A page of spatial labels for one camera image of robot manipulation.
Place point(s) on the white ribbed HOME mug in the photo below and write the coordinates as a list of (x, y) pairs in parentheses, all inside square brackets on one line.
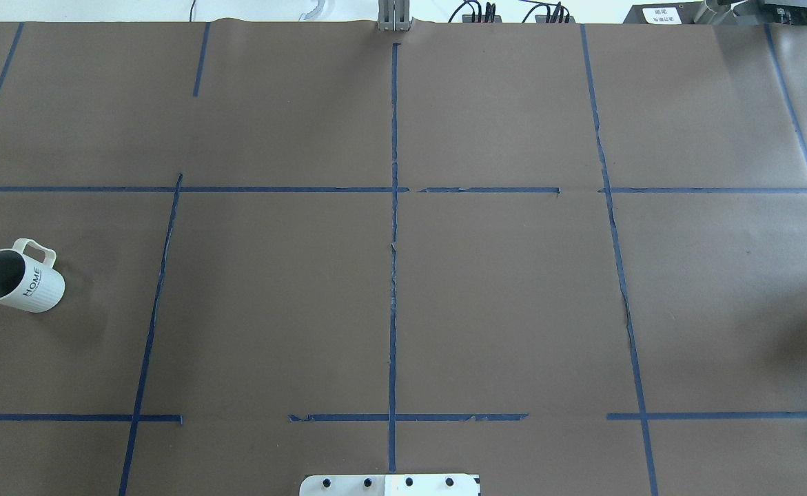
[(28, 280)]

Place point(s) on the grey label box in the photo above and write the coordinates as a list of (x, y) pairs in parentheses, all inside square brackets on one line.
[(675, 13)]

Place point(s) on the aluminium frame post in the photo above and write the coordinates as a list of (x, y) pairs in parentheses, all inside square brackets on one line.
[(394, 15)]

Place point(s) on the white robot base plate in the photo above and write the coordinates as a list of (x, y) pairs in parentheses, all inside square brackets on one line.
[(392, 484)]

